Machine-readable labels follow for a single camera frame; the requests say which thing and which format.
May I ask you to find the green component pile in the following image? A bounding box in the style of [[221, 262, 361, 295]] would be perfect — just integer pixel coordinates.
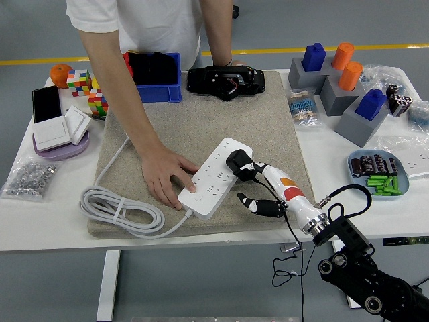
[[365, 176, 402, 197]]

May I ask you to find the purple plate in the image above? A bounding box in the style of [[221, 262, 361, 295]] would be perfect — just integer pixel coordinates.
[[32, 129, 90, 161]]

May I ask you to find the dark capacitor pile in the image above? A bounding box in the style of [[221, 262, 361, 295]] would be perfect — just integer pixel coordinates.
[[349, 154, 400, 178]]

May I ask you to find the bag of taped resistors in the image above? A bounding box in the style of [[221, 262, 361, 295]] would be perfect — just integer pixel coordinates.
[[288, 87, 324, 127]]

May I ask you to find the large white wall switch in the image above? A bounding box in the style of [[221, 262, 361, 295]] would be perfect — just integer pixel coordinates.
[[32, 115, 73, 152]]

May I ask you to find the white power strip cord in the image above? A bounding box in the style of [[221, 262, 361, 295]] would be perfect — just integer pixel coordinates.
[[79, 136, 194, 239]]

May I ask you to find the black red cloth bundle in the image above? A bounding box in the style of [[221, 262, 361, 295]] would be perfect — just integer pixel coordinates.
[[122, 50, 178, 87]]

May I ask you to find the bag of blue resistors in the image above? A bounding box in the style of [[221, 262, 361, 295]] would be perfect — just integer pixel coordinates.
[[406, 100, 429, 133]]

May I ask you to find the orange cylinder peg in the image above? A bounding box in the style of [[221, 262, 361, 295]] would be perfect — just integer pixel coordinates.
[[337, 61, 364, 91], [331, 42, 355, 70]]

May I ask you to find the white table leg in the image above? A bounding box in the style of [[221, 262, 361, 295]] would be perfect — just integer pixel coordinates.
[[331, 239, 353, 309], [96, 250, 121, 322]]

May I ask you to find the colourful puzzle cube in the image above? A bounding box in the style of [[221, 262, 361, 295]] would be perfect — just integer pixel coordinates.
[[87, 88, 110, 117], [66, 69, 93, 97]]

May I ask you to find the grey block holder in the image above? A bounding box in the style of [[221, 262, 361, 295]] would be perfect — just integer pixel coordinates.
[[288, 56, 338, 91], [320, 76, 366, 117], [334, 97, 390, 148]]

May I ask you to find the thin black hanging cable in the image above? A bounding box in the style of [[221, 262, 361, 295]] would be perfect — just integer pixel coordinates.
[[299, 243, 306, 322]]

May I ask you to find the light blue plate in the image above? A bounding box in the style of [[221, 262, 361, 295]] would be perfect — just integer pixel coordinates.
[[346, 149, 410, 201]]

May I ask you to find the blue plastic bin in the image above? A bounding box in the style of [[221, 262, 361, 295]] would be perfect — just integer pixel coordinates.
[[123, 52, 183, 103]]

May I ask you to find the bagged white socket panel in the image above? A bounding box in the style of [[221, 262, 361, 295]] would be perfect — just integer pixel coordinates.
[[377, 136, 429, 181]]

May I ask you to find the black device housing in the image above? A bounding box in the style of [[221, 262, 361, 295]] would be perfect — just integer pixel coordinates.
[[186, 65, 267, 102]]

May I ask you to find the bag of metal nuts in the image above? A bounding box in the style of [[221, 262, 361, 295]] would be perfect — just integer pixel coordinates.
[[0, 156, 63, 202]]

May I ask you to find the grey-brown mat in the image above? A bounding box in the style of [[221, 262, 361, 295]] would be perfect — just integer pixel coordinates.
[[86, 70, 316, 239]]

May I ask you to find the orange fruit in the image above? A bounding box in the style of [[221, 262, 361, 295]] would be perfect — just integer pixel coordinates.
[[50, 64, 74, 89]]

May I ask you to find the black capacitor bundle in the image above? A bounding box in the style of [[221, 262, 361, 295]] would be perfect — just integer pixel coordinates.
[[385, 83, 414, 118]]

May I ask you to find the person's right hand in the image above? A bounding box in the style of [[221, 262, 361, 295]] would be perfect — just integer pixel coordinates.
[[140, 146, 201, 211]]

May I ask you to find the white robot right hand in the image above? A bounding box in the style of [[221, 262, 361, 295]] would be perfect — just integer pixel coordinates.
[[237, 160, 324, 232]]

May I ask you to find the black table control panel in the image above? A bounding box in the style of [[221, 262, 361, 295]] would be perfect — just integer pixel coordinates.
[[383, 237, 429, 248]]

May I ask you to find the black smartphone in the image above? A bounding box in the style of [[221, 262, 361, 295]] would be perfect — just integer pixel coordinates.
[[32, 85, 63, 124]]

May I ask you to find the clear plastic bag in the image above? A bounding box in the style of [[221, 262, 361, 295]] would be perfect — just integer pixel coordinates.
[[360, 63, 407, 98]]

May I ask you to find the white power strip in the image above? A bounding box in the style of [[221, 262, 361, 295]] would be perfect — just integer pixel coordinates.
[[178, 136, 253, 221]]

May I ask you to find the small white wall switch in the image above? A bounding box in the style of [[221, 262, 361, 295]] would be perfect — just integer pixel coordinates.
[[63, 105, 92, 146]]

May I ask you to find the blue square peg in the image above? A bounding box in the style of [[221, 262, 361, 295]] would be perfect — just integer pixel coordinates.
[[354, 89, 388, 121], [301, 42, 326, 72]]

